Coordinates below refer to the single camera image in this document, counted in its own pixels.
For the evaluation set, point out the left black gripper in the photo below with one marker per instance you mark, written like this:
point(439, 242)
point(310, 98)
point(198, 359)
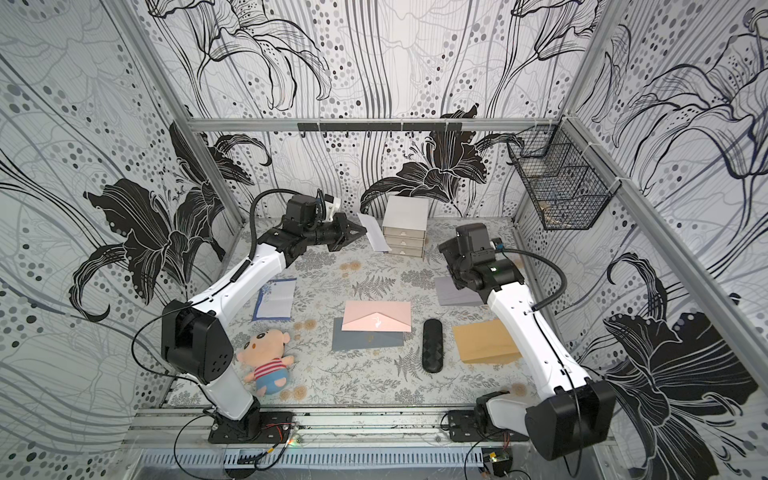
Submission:
point(338, 224)

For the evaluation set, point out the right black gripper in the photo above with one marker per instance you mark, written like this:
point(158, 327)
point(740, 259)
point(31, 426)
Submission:
point(450, 260)

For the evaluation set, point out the pink envelope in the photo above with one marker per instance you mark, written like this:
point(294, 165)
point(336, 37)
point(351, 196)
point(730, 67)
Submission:
point(377, 316)

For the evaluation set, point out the tan kraft envelope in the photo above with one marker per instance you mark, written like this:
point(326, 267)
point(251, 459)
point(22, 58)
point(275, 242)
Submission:
point(485, 343)

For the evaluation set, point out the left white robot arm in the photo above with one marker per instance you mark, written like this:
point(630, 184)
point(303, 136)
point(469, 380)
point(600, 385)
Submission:
point(193, 334)

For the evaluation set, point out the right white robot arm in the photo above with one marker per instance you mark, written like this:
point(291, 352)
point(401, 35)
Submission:
point(573, 411)

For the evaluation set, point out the dark grey envelope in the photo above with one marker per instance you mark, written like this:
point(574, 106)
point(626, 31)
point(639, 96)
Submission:
point(359, 340)

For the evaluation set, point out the white mini drawer box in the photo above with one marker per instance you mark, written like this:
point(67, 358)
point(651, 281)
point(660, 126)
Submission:
point(404, 225)

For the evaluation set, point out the black remote control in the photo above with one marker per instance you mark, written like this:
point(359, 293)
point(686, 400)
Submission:
point(432, 346)

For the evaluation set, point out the pig plush toy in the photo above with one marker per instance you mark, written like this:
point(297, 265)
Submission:
point(268, 365)

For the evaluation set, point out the black wall bar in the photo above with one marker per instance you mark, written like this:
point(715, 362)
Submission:
point(444, 126)

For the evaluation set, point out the black wire basket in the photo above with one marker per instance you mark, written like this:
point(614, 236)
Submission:
point(566, 191)

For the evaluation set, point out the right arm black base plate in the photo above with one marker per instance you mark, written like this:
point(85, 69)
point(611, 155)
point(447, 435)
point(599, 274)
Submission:
point(470, 425)

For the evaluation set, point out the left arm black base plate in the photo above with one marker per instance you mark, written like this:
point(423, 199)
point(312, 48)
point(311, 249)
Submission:
point(258, 427)

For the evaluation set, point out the white slotted cable duct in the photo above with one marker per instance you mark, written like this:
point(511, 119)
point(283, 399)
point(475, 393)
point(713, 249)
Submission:
point(319, 458)

